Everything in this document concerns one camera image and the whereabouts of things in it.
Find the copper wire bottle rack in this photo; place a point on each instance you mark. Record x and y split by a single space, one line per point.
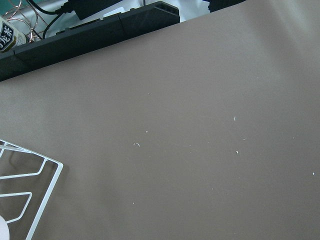
24 17

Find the white wire cup rack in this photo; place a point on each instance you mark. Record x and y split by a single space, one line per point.
27 181

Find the tea bottle white cap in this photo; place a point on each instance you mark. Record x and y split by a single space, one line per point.
10 36

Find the black plastic rail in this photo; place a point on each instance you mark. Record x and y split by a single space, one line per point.
87 37

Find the black power adapter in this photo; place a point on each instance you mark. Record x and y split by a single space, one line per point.
87 8

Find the pale pink plastic cup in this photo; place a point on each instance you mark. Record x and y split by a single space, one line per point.
4 229

